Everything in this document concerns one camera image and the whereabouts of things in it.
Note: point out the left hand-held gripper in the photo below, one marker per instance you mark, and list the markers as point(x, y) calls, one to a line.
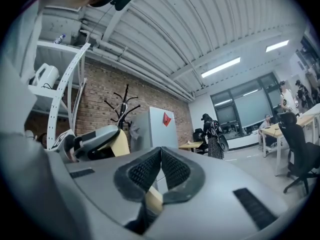
point(63, 141)

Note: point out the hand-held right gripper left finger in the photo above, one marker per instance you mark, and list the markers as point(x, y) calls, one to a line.
point(105, 184)

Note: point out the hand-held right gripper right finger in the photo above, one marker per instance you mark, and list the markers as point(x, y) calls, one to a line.
point(215, 184)

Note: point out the person's left forearm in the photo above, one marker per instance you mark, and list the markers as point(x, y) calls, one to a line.
point(22, 179)

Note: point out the pale grey hanging fabric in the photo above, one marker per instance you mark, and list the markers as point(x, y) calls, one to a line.
point(134, 131)

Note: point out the black coat rack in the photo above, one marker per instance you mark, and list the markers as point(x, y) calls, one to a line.
point(125, 96)

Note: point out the light wooden desk black legs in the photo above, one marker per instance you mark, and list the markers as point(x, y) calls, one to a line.
point(191, 144)

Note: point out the black office chair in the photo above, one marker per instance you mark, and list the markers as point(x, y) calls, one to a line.
point(300, 149)
point(198, 136)

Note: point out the grey metal cabinet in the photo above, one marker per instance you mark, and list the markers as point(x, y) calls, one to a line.
point(160, 131)

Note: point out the white metal shelf rack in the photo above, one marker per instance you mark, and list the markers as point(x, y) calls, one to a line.
point(61, 84)

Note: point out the red triangular paper decoration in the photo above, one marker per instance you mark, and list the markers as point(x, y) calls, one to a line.
point(166, 119)

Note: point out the white ceiling pipe bundle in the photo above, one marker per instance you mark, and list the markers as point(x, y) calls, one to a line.
point(140, 70)

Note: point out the white kettle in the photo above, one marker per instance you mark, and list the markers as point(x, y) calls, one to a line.
point(48, 74)

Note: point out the wooden desk white legs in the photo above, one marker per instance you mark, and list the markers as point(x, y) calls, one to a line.
point(275, 130)

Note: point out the dark framed window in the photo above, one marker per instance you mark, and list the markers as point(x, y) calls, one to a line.
point(250, 104)

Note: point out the person's torso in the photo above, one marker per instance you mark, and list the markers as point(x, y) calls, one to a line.
point(20, 84)

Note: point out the clear water bottle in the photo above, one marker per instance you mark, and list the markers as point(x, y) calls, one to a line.
point(59, 39)

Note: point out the long ceiling light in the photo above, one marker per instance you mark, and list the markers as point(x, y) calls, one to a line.
point(221, 67)
point(277, 46)

